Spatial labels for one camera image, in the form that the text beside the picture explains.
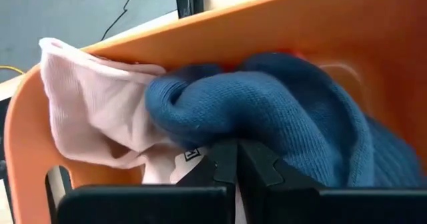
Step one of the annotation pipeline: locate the blue sock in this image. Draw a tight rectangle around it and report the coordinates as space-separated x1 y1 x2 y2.
143 52 426 189

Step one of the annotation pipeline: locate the black fan cable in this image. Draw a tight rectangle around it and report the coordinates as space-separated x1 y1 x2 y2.
99 0 139 41

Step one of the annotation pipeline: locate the yellow extension cord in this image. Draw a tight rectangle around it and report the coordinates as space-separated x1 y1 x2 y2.
0 65 25 75

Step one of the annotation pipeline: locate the light pink sock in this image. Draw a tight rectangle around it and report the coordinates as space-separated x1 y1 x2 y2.
38 37 209 185

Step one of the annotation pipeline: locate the orange plastic bin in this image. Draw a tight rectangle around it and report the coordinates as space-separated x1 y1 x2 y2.
3 0 427 224

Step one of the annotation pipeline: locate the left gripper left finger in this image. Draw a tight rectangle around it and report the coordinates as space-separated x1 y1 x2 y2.
55 139 239 224

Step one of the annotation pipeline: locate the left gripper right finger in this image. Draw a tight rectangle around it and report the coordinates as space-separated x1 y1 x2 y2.
237 139 427 224

